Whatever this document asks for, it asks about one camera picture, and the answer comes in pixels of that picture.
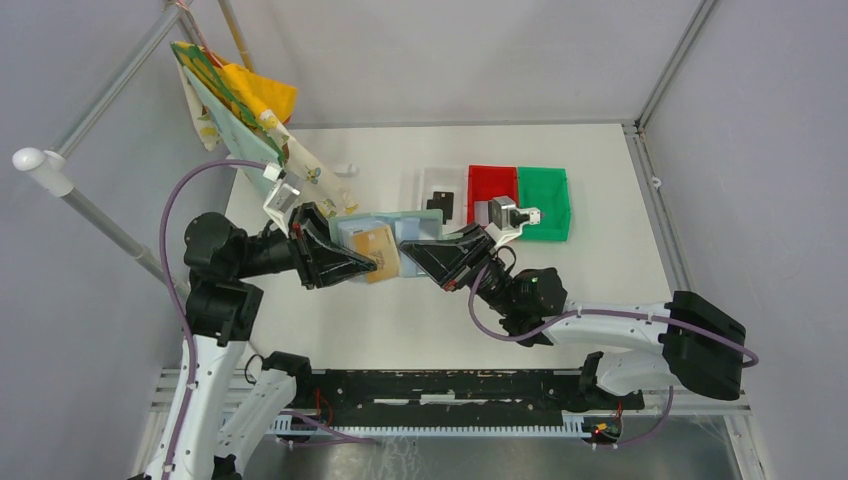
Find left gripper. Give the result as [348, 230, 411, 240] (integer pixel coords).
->
[234, 199, 378, 286]

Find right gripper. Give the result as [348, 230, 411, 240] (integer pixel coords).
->
[399, 221, 518, 317]

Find white striped card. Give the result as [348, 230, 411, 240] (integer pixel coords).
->
[472, 201, 490, 227]

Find green leather card holder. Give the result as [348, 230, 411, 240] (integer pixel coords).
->
[327, 209, 445, 283]

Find black credit card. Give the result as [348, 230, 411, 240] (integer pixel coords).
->
[426, 197, 459, 225]

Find dark grey credit card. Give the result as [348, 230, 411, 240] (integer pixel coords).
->
[427, 191, 454, 208]

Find gold credit card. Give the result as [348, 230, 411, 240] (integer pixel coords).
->
[351, 224, 400, 284]

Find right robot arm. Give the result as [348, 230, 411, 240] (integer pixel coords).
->
[399, 224, 758, 408]

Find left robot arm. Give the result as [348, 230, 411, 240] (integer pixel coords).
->
[139, 202, 377, 479]

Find red plastic bin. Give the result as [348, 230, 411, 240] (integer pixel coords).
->
[466, 164, 519, 223]

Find clear plastic bin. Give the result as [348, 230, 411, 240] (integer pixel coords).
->
[418, 167, 468, 231]

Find green plastic bin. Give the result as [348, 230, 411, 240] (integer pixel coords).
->
[517, 167, 571, 242]

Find patterned cloth bags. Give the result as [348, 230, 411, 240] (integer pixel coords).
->
[170, 41, 359, 218]

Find white pipe pole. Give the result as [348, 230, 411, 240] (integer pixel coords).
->
[12, 147, 166, 283]

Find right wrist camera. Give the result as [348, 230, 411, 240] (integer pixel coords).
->
[485, 196, 542, 248]

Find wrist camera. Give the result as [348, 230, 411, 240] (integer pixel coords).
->
[263, 164, 304, 234]
[485, 196, 542, 248]

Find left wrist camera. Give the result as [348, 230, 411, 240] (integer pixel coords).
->
[263, 164, 304, 234]

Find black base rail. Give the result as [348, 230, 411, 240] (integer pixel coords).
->
[290, 369, 645, 427]

